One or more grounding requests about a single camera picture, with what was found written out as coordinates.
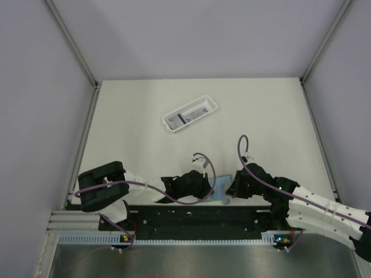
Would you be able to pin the card in basket left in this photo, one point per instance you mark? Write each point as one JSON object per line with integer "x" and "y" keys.
{"x": 175, "y": 122}

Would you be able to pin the left aluminium frame post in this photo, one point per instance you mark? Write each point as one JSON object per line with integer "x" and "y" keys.
{"x": 70, "y": 41}

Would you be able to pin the white cable duct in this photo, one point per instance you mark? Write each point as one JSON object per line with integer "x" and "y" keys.
{"x": 104, "y": 239}

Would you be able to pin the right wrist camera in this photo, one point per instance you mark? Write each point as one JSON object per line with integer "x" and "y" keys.
{"x": 246, "y": 158}

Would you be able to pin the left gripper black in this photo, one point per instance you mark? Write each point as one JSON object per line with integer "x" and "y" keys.
{"x": 206, "y": 189}

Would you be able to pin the card in basket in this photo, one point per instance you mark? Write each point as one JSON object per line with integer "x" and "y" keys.
{"x": 194, "y": 115}
{"x": 175, "y": 122}

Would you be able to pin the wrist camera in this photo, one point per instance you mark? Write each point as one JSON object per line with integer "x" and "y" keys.
{"x": 246, "y": 158}
{"x": 199, "y": 164}

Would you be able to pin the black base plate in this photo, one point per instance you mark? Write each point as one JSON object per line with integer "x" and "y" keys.
{"x": 202, "y": 222}

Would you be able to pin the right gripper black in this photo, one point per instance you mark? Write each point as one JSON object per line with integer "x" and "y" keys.
{"x": 235, "y": 189}

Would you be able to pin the white plastic basket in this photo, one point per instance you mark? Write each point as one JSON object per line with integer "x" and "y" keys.
{"x": 204, "y": 101}

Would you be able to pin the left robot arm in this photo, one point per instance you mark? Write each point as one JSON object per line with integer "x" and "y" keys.
{"x": 108, "y": 189}

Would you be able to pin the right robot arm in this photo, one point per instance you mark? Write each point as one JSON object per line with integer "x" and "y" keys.
{"x": 294, "y": 206}

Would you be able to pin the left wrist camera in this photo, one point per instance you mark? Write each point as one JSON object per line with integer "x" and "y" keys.
{"x": 199, "y": 164}

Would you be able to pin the green card holder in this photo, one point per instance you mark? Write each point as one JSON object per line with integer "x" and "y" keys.
{"x": 223, "y": 182}

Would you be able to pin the aluminium frame post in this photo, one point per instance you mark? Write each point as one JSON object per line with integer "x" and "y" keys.
{"x": 70, "y": 41}
{"x": 341, "y": 15}

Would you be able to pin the right aluminium frame post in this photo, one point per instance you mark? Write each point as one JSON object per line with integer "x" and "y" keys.
{"x": 341, "y": 15}

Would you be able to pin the card in basket right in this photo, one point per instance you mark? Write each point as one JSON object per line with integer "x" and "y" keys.
{"x": 194, "y": 115}

